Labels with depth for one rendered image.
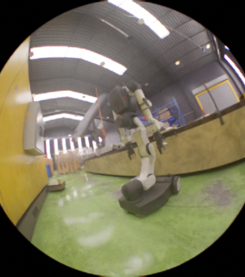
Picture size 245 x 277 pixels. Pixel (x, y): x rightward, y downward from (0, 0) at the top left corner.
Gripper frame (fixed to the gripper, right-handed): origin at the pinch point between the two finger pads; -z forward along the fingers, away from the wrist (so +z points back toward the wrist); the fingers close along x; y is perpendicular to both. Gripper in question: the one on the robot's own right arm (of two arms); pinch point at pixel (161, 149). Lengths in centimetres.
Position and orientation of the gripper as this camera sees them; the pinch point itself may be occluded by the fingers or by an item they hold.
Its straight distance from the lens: 95.7
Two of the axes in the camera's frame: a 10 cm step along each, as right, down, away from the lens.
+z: -3.8, -9.2, 0.4
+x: 6.9, -2.6, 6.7
